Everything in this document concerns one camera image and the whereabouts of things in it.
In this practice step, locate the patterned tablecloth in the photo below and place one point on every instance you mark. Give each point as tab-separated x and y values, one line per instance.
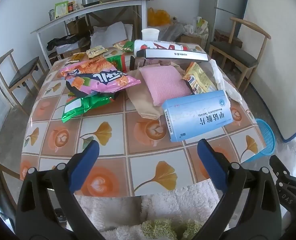
108	135

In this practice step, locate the grey refrigerator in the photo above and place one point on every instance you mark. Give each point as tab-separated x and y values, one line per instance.
229	2

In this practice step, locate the blue plastic basket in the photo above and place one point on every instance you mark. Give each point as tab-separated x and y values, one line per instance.
264	140

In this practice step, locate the white strawberry print bottle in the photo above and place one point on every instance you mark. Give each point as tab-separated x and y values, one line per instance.
160	45

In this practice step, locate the pink sponge cloth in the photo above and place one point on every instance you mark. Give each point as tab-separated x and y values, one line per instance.
163	82

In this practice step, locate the small wooden stool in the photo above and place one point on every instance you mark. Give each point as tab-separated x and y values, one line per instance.
226	38

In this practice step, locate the dark sauce jar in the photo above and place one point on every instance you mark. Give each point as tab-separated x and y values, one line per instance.
71	7

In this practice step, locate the green snack bag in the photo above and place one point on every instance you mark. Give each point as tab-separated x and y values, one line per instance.
78	106

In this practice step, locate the yellow biscuit packet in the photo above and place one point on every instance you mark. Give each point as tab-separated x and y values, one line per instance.
199	80

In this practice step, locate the wooden chair with dark seat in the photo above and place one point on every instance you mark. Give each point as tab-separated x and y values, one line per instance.
240	52
20	72

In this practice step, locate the green and white pouch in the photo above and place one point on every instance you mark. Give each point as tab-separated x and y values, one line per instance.
60	8

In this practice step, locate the green and red packet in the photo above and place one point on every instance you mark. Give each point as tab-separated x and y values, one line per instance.
118	61

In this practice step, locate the white side table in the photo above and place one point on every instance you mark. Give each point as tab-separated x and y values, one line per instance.
88	12

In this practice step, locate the yellow plastic bag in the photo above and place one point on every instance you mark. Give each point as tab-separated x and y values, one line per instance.
158	17

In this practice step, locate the grey plastic bag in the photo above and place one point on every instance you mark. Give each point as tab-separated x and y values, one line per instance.
173	31

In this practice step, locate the blue and white medicine box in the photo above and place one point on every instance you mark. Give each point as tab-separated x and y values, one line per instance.
198	113

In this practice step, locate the long silver box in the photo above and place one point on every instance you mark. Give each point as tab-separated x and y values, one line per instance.
173	55

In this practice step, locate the white cup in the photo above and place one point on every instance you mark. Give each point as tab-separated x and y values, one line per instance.
150	33

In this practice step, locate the pink snack bag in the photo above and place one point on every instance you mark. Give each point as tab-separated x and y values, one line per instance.
98	76

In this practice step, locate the white mattress with blue edge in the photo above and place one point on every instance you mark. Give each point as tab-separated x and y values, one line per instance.
275	55

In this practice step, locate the brown cardboard box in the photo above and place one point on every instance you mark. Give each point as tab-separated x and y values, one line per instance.
75	26

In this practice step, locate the white and green bag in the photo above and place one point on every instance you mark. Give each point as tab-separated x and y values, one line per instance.
200	25

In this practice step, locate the clear condiment bottle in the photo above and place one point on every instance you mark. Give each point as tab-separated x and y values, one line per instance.
76	3

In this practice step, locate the metal mug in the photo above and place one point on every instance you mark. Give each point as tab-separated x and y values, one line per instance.
51	13

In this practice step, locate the white crumpled sheet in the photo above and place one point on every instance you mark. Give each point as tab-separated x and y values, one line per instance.
110	35

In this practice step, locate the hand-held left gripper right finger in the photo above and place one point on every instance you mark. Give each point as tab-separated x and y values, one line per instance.
213	166

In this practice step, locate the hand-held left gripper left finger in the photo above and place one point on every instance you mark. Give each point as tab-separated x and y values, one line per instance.
86	162

